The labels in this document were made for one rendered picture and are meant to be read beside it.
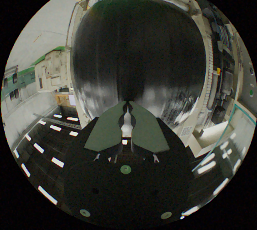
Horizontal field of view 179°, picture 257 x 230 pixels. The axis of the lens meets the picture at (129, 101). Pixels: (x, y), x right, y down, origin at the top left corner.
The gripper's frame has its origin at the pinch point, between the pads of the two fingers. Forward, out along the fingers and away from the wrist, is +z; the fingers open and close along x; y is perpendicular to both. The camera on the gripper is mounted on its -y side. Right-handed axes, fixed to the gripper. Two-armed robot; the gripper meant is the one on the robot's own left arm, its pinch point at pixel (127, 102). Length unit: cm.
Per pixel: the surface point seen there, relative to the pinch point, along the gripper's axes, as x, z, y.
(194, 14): 23.5, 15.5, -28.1
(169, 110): 7.1, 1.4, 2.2
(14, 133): -1121, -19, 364
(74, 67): -8.5, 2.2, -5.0
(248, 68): 54, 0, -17
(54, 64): -343, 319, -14
